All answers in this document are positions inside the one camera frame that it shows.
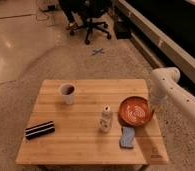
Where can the small white bottle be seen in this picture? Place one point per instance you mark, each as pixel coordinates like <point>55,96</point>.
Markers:
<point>105,122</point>

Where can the orange ceramic bowl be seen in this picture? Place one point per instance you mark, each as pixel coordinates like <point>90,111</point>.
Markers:
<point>135,111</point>

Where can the blue sponge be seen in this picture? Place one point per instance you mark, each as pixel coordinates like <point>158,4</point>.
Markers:
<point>127,137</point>

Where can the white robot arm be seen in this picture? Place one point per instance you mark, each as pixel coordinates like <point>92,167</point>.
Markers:
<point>165,84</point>

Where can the wooden table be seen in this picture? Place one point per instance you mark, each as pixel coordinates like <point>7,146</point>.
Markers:
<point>77,139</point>

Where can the black bag on floor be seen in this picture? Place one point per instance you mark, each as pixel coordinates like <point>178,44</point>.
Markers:
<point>121,29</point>

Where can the black office chair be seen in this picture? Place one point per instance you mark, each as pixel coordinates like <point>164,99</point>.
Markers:
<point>90,10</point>

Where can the black white striped eraser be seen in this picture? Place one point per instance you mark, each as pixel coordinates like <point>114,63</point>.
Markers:
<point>39,130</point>

